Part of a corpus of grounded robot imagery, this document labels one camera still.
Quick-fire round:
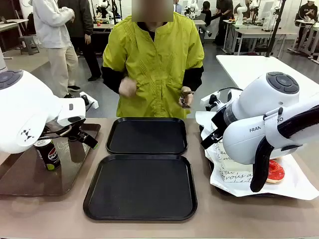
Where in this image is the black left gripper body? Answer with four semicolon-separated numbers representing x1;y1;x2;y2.
66;123;88;142

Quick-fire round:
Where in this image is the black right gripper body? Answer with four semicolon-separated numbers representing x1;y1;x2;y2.
211;109;227;136

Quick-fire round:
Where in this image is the black Pepsi can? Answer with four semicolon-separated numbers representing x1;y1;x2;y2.
34;138;61;171

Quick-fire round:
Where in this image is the metal tongs brown handle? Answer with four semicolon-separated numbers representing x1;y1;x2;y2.
179;91;195;110

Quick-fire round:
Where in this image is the person's right forearm black sleeve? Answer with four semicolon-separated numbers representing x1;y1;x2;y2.
101;66;127;95

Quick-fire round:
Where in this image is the person's left forearm black sleeve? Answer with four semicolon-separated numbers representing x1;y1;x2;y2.
182;66;204;92

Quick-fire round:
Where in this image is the person's left hand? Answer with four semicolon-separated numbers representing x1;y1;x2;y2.
179;86;195;109

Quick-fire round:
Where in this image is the person's right hand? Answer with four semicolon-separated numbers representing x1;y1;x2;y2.
118;76;138;98

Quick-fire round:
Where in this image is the brown glossy serving tray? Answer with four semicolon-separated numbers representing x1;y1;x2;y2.
0;123;102;197

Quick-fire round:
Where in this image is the white script-printed paper box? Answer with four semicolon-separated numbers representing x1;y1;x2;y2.
219;159;255;184

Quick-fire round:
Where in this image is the black plastic serving tray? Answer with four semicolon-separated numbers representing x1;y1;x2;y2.
83;153;198;222
106;117;188;155
199;124;300;199

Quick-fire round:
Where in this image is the white table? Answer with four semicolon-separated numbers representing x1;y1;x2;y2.
215;54;319;100

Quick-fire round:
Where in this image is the red glazed donut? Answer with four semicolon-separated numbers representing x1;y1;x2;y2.
265;159;286;184

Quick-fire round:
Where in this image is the person in yellow-green shirt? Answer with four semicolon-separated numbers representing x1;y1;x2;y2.
101;11;205;119

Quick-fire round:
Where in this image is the white paper sheet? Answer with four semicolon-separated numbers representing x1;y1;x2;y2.
195;111;319;201

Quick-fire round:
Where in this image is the grey lab table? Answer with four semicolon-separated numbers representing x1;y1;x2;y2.
234;27;300;56

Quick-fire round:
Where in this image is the grey stool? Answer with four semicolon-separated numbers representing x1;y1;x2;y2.
18;35;40;55

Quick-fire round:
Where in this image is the person in white hoodie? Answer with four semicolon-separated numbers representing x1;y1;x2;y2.
28;0;82;98

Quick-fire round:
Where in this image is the person in black clothes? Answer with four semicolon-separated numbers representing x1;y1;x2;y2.
214;0;234;46

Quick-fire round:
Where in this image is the black tripod pole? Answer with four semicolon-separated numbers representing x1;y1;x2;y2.
265;0;287;58

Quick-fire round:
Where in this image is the person in dark jacket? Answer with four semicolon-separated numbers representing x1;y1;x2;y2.
58;0;103;82

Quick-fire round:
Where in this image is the black backpack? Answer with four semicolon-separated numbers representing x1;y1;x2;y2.
26;13;36;35

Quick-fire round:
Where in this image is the black and white background robot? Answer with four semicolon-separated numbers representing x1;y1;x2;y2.
95;0;112;18

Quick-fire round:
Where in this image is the person in black printed sweater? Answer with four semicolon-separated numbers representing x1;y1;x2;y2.
295;1;319;50

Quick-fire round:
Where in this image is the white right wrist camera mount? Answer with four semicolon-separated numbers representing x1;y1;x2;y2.
200;91;221;112

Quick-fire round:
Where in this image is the black cable sleeve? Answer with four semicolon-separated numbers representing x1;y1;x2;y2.
250;106;319;193

